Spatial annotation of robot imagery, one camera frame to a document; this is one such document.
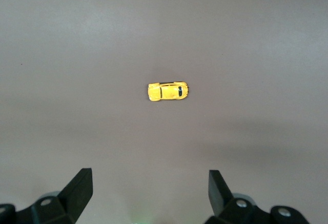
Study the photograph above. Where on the yellow beetle toy car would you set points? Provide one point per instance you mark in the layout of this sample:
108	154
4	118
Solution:
167	92

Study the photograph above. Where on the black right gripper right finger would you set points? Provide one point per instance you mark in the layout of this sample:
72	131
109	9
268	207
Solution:
223	201

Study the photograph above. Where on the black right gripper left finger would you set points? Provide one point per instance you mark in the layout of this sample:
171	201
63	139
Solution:
69	198

